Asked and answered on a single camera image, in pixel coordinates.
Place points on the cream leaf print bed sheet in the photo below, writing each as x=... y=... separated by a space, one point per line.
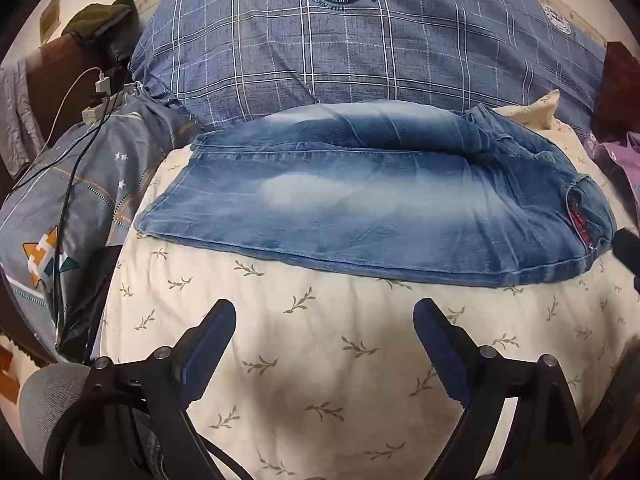
x=325 y=360

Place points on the person's grey trouser leg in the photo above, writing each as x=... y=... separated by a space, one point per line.
x=45 y=400

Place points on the grey hanging garment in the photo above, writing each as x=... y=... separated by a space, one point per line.
x=17 y=110

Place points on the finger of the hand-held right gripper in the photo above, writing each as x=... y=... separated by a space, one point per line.
x=627 y=247

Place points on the white power strip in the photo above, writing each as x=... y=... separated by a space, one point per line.
x=92 y=111

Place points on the orange patterned mat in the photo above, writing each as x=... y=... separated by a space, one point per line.
x=10 y=365

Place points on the brown wooden bedside cabinet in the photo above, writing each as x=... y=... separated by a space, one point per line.
x=55 y=70

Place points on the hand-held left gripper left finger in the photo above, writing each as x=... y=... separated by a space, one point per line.
x=207 y=346

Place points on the green cloth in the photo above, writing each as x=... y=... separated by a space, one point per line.
x=100 y=15

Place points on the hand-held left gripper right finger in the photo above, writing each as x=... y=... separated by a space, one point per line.
x=440 y=346

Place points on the dark red bag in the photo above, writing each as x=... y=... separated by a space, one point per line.
x=620 y=90

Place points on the yellow wall note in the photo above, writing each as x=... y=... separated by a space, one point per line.
x=49 y=20

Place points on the purple floral cloth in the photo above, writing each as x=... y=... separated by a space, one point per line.
x=625 y=160

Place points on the blue denim pants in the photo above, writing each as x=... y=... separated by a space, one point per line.
x=350 y=200

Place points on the white charger plug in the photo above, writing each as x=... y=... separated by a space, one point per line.
x=103 y=84

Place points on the grey patterned pillow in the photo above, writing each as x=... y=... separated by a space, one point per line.
x=100 y=175

